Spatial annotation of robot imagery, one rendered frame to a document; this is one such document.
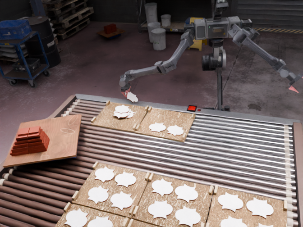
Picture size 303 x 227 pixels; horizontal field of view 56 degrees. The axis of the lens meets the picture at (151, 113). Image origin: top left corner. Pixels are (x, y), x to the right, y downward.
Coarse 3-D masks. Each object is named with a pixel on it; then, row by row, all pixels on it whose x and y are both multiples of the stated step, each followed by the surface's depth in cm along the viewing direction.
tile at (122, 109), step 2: (118, 106) 253; (120, 106) 253; (122, 106) 253; (124, 106) 253; (126, 106) 252; (116, 108) 251; (118, 108) 251; (120, 108) 251; (122, 108) 251; (124, 108) 250; (126, 108) 250; (128, 108) 250; (116, 110) 249; (118, 110) 248; (120, 110) 248; (122, 110) 248; (124, 110) 247; (126, 110) 247; (128, 110) 247; (116, 112) 248; (118, 112) 247; (120, 112) 246; (122, 112) 246; (124, 112) 245; (126, 112) 246
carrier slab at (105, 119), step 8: (112, 104) 264; (120, 104) 262; (128, 104) 261; (104, 112) 255; (112, 112) 254; (136, 112) 250; (144, 112) 249; (96, 120) 246; (104, 120) 245; (112, 120) 244; (120, 120) 243; (128, 120) 242; (136, 120) 241; (112, 128) 236; (120, 128) 234; (128, 128) 233
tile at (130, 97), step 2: (128, 92) 267; (130, 92) 269; (124, 94) 264; (128, 94) 265; (130, 94) 267; (132, 94) 268; (128, 96) 263; (130, 96) 265; (132, 96) 266; (134, 96) 268; (128, 98) 261; (130, 98) 263; (132, 98) 264; (134, 98) 266; (136, 98) 268; (130, 100) 262; (132, 100) 262; (134, 100) 264; (136, 100) 266; (132, 102) 262
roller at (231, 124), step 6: (78, 102) 276; (96, 108) 267; (102, 108) 265; (198, 120) 236; (204, 120) 235; (210, 120) 234; (234, 126) 227; (240, 126) 226; (246, 126) 224; (252, 126) 223; (258, 126) 222; (282, 132) 216; (288, 132) 214
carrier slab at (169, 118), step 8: (152, 112) 248; (160, 112) 247; (168, 112) 246; (176, 112) 245; (144, 120) 240; (152, 120) 238; (160, 120) 238; (168, 120) 236; (176, 120) 235; (184, 120) 234; (192, 120) 234; (144, 128) 231; (184, 128) 226; (160, 136) 221; (168, 136) 220; (176, 136) 219
